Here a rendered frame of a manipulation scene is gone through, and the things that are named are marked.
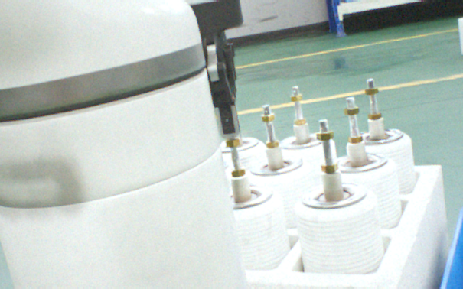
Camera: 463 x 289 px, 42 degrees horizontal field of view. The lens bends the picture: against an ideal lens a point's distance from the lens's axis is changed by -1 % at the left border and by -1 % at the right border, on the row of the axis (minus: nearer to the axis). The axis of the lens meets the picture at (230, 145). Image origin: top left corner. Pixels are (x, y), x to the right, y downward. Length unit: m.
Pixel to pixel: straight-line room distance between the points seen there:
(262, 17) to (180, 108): 5.53
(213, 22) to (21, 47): 0.49
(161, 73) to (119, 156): 0.03
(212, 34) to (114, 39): 0.48
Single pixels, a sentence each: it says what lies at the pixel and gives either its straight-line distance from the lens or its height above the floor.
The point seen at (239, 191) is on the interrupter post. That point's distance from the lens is 0.74.
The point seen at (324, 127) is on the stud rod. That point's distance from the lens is 0.68.
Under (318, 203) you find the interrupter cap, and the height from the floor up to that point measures 0.25.
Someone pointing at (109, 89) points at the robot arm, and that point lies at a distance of 0.19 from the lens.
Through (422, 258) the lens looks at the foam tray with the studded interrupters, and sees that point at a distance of 0.80.
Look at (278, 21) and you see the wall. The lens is 5.74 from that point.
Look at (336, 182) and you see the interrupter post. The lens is 0.69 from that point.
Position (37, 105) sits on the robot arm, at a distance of 0.20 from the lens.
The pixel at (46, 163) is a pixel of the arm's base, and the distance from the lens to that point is 0.20.
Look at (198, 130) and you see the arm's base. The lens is 0.21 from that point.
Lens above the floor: 0.50
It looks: 14 degrees down
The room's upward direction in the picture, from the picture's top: 11 degrees counter-clockwise
